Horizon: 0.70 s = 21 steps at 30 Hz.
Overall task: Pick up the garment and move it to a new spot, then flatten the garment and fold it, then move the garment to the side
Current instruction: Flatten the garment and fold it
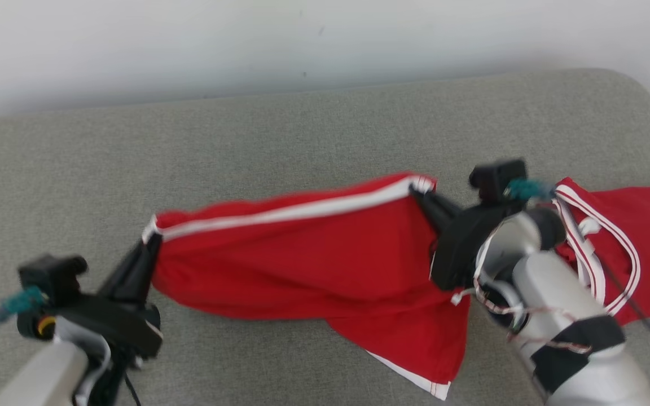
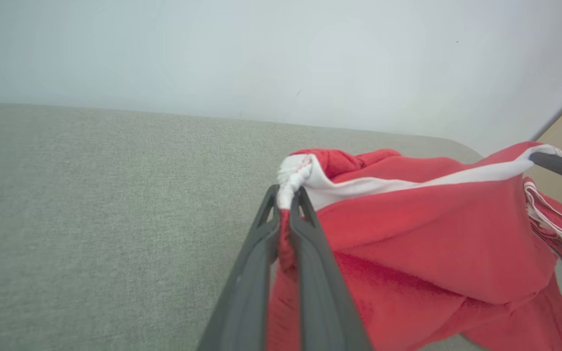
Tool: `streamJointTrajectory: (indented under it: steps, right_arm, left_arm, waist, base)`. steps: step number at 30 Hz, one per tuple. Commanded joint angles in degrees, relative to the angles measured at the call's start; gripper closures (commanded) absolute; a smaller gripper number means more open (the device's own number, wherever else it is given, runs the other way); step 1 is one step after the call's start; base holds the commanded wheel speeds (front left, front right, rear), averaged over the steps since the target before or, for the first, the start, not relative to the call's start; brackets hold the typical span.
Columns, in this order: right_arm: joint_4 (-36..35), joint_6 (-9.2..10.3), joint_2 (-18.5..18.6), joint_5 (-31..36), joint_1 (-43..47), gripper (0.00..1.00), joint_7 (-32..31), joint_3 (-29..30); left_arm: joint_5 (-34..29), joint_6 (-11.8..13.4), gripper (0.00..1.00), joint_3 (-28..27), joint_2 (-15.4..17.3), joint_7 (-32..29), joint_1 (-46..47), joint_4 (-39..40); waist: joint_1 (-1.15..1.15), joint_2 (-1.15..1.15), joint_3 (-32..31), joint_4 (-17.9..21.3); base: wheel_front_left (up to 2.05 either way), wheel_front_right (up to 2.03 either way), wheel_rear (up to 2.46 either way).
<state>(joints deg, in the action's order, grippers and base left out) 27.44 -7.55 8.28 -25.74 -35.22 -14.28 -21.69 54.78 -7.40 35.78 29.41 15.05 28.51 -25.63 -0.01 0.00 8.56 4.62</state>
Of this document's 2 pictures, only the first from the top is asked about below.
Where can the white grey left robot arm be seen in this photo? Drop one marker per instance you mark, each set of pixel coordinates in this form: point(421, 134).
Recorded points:
point(43, 378)

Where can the red shorts white stripe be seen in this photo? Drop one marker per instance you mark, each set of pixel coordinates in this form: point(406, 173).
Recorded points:
point(302, 259)

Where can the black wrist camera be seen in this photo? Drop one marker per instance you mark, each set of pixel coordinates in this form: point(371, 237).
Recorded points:
point(54, 276)
point(497, 177)

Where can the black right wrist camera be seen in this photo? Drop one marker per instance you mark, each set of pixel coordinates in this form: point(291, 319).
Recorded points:
point(497, 177)

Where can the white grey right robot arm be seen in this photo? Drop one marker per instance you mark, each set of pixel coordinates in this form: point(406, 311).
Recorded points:
point(556, 282)

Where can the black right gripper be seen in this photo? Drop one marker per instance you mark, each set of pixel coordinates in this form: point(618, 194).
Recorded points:
point(460, 248)

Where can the grey fabric sofa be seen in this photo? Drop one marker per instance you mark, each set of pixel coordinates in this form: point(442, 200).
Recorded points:
point(246, 141)

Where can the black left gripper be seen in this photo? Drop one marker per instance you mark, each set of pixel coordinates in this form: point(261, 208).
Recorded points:
point(116, 324)

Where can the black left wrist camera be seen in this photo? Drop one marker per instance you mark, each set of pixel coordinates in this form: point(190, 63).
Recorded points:
point(54, 276)

